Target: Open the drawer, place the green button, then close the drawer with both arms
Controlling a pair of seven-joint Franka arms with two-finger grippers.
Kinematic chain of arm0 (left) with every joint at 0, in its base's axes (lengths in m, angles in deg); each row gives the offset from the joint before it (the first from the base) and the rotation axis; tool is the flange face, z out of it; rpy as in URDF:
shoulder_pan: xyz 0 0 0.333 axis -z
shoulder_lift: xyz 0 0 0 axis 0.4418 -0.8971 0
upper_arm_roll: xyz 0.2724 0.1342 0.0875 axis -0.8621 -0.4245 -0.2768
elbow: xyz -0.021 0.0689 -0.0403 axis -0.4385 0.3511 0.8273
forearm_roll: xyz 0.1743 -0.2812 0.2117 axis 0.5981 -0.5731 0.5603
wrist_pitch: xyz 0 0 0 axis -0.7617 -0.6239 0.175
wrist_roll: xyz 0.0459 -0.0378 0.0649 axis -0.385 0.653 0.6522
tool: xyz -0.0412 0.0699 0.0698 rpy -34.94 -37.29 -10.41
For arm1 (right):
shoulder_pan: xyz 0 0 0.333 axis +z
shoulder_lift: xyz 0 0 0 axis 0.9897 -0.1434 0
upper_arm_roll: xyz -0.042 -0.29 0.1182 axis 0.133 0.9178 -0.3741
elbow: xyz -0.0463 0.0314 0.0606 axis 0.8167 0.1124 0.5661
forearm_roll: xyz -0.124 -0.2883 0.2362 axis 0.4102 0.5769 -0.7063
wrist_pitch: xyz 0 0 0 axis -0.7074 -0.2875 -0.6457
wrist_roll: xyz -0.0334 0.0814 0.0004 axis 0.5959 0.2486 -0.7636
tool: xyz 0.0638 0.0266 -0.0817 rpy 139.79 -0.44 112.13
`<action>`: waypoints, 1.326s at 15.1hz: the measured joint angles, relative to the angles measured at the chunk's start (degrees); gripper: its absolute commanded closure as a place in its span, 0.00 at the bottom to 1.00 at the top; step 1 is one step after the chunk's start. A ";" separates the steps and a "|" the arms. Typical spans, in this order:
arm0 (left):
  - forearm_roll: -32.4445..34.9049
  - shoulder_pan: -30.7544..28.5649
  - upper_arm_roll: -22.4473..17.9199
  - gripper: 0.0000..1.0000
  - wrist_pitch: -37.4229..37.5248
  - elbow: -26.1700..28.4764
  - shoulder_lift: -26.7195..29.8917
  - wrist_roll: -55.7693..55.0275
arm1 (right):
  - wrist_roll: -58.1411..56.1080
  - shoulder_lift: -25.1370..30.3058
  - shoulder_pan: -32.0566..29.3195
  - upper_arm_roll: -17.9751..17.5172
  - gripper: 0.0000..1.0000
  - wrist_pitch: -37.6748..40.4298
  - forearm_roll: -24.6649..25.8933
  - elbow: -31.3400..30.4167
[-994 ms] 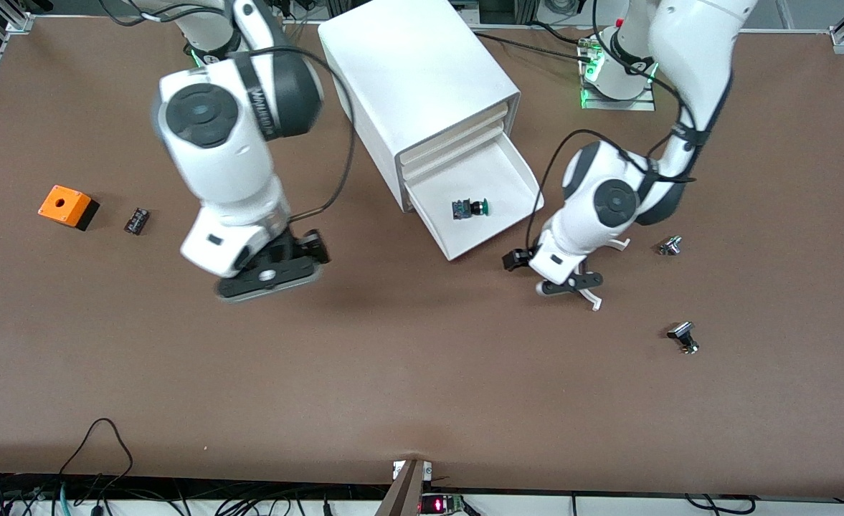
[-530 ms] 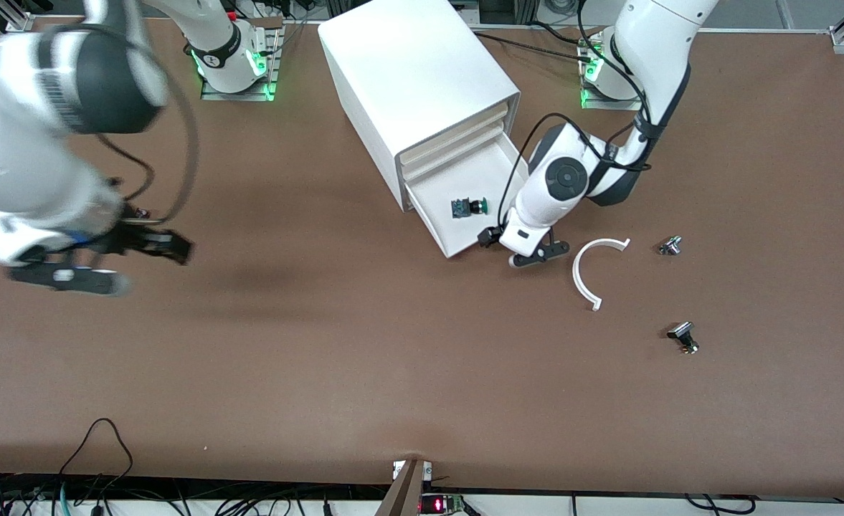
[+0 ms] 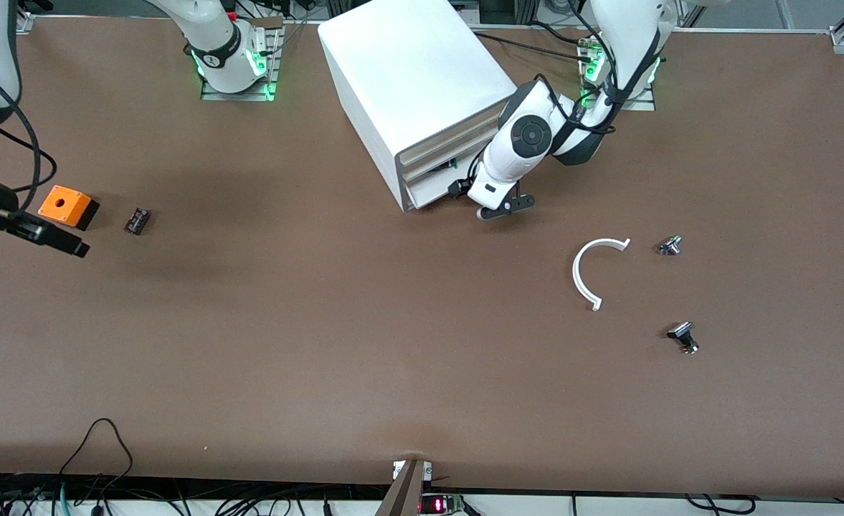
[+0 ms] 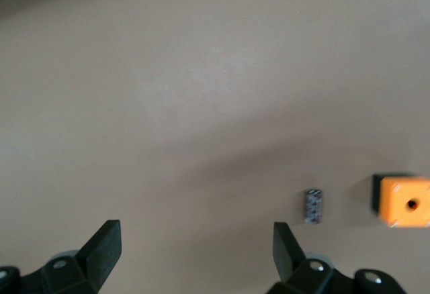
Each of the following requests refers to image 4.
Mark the small black terminal block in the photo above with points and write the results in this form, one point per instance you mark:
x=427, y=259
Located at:
x=313, y=206

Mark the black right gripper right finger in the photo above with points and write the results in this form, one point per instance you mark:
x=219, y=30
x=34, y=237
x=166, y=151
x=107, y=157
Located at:
x=292, y=267

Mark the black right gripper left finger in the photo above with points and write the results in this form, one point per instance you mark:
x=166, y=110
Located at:
x=94, y=257

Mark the orange button box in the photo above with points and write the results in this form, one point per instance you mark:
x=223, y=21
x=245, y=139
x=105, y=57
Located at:
x=406, y=203

